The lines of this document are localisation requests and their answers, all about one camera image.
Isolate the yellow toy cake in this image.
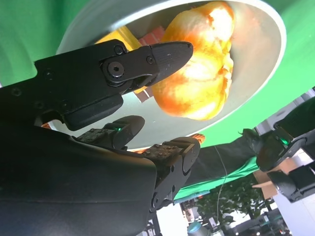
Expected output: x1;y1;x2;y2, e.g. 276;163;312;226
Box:
94;26;143;51

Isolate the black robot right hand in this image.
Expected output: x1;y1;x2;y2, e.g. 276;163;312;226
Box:
0;39;201;236

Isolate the green leafy plant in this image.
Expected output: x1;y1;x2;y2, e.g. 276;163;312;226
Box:
182;177;279;236

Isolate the grey-green bowl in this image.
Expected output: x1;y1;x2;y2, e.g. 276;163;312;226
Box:
56;0;287;150

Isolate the orange white ring bread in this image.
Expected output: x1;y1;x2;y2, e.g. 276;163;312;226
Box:
151;1;236;121

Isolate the salmon cake with brown top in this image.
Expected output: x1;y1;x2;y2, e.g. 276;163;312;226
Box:
136;24;169;104

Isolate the black cloth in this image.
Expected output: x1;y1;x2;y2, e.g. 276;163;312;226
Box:
187;127;261;187

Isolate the thin cable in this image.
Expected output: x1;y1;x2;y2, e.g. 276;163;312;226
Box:
213;145;228;224

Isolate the plain green tablecloth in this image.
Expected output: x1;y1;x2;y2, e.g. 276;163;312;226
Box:
0;0;315;148

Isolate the orange wicker basket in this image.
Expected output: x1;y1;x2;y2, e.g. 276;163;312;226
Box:
40;121;206;154

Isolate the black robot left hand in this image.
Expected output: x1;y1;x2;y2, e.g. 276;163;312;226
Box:
255;99;315;204

